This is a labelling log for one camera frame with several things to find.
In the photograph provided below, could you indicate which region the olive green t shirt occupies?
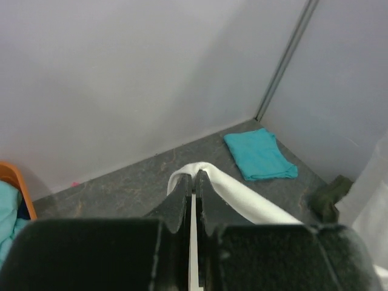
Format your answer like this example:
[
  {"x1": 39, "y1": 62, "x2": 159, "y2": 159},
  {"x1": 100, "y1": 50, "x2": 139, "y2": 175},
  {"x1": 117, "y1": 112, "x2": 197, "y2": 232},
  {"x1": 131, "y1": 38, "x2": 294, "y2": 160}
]
[{"x1": 309, "y1": 175, "x2": 353, "y2": 224}]

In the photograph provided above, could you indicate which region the dark blue t shirt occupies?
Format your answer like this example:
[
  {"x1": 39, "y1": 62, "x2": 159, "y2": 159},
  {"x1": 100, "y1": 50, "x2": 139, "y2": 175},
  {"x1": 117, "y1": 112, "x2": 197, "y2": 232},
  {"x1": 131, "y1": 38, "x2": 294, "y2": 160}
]
[{"x1": 17, "y1": 193, "x2": 31, "y2": 220}]

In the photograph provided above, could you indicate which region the right aluminium corner post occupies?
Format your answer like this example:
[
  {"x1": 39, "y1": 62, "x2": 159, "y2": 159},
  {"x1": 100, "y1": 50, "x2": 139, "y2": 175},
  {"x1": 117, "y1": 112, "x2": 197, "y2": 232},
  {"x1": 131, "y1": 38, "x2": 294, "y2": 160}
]
[{"x1": 255, "y1": 0, "x2": 319, "y2": 122}]

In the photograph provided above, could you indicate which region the orange plastic basket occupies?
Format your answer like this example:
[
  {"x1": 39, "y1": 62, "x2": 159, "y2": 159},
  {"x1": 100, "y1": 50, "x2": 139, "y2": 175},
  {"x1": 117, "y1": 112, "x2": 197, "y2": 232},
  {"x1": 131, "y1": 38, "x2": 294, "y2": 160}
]
[{"x1": 1, "y1": 161, "x2": 37, "y2": 220}]

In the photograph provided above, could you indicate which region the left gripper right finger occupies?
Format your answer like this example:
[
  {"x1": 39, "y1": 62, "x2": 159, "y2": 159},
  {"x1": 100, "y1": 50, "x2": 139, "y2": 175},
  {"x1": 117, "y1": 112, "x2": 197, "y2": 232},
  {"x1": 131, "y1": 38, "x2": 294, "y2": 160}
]
[{"x1": 195, "y1": 170, "x2": 252, "y2": 290}]

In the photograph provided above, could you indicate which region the folded turquoise t shirt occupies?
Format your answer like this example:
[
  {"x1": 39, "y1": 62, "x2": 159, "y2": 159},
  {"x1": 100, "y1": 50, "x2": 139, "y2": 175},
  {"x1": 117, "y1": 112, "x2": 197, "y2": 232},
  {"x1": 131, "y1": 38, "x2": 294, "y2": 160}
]
[{"x1": 224, "y1": 128, "x2": 298, "y2": 181}]

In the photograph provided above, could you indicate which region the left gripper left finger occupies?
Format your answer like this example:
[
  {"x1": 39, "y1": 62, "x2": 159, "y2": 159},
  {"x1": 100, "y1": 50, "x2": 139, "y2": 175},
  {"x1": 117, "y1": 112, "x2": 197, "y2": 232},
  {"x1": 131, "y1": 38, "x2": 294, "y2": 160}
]
[{"x1": 145, "y1": 174, "x2": 192, "y2": 290}]

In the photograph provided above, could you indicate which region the mint green t shirt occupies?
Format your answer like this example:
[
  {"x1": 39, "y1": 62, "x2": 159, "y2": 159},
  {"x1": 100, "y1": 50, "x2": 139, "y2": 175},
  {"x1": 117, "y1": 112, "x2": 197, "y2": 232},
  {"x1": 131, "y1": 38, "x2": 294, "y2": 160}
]
[{"x1": 0, "y1": 181, "x2": 29, "y2": 266}]

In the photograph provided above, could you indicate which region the white t shirt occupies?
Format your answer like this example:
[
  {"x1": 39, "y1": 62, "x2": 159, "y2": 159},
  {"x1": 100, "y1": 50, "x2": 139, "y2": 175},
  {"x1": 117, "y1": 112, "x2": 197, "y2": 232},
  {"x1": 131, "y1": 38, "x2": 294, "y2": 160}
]
[{"x1": 167, "y1": 162, "x2": 387, "y2": 290}]

